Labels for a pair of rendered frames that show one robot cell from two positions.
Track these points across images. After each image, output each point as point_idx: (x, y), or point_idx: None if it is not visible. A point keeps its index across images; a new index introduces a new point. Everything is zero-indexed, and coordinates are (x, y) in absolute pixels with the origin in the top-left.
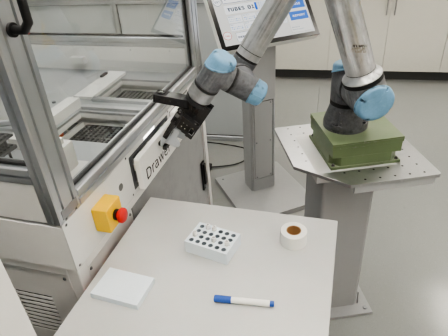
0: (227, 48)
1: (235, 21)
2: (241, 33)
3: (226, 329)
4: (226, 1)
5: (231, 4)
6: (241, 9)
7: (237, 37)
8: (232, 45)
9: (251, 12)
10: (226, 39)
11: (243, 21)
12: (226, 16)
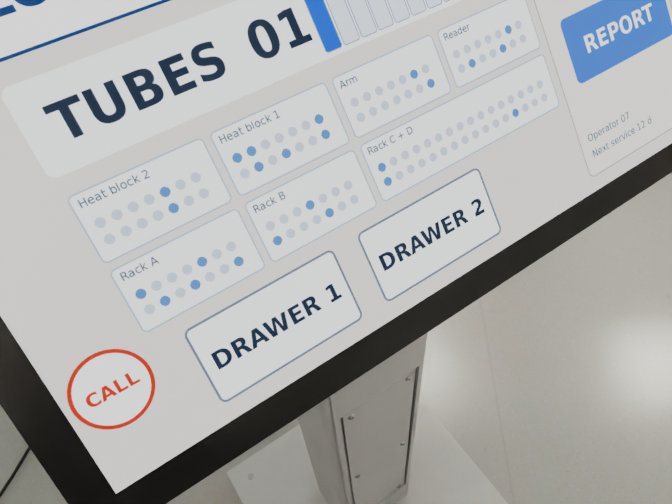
0: (135, 500)
1: (162, 215)
2: (231, 314)
3: None
4: (19, 21)
5: (80, 49)
6: (192, 78)
7: (202, 363)
8: (173, 451)
9: (293, 88)
10: (105, 422)
11: (237, 199)
12: (56, 195)
